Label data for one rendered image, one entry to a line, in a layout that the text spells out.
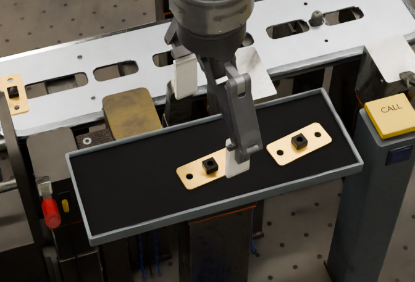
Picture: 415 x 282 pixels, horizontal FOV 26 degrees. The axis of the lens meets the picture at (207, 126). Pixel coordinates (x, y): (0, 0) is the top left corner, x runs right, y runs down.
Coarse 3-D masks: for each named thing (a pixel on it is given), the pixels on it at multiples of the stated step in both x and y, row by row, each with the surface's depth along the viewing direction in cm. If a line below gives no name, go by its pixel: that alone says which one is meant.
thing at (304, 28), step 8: (304, 24) 157; (328, 24) 157; (296, 32) 160; (312, 72) 163; (320, 72) 164; (296, 80) 167; (304, 80) 164; (312, 80) 165; (320, 80) 166; (296, 88) 170; (304, 88) 166; (312, 88) 167
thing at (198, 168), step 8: (216, 152) 119; (224, 152) 119; (200, 160) 118; (208, 160) 117; (216, 160) 118; (224, 160) 118; (184, 168) 117; (192, 168) 117; (200, 168) 117; (208, 168) 116; (216, 168) 116; (224, 168) 117; (184, 176) 116; (200, 176) 116; (208, 176) 116; (216, 176) 116; (184, 184) 116; (192, 184) 116; (200, 184) 116
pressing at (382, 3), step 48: (288, 0) 159; (336, 0) 159; (384, 0) 159; (48, 48) 153; (96, 48) 152; (144, 48) 152; (240, 48) 152; (288, 48) 152; (336, 48) 152; (48, 96) 146; (96, 96) 146
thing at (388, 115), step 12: (396, 96) 125; (372, 108) 124; (384, 108) 124; (396, 108) 124; (408, 108) 124; (372, 120) 123; (384, 120) 122; (396, 120) 122; (408, 120) 122; (384, 132) 121; (396, 132) 121; (408, 132) 123
